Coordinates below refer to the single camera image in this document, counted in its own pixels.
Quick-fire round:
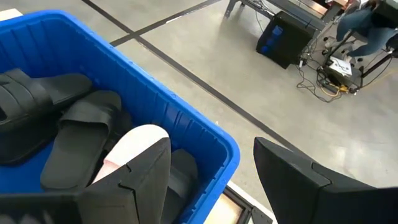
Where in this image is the wooden top work table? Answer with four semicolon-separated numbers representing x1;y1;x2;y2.
224;0;349;32

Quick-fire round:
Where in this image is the white box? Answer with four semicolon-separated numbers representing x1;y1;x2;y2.
324;55;354;78

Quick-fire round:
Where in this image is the black metal table frame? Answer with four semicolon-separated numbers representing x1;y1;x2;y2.
222;185;275;224

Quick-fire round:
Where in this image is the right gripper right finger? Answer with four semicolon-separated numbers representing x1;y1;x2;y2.
252;136;398;224

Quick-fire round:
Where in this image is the black slide sandal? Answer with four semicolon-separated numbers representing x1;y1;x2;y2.
0;67;93;166
39;90;123;192

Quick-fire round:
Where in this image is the yellow floor cable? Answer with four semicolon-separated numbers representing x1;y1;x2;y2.
320;83;348;95

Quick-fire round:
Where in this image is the blue plastic bin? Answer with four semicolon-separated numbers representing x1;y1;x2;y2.
0;9;241;224

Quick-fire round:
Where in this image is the black workstation stand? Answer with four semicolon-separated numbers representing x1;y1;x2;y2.
323;30;398;90

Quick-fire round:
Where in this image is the black computer tower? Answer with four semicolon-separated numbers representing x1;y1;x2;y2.
255;11;315;70

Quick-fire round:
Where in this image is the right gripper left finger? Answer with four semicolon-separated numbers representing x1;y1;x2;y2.
76;136;172;224

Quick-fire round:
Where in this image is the person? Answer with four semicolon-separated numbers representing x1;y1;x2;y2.
335;0;398;58

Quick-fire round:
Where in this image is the pink slide sandal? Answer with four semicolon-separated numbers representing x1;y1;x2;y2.
92;124;170;184

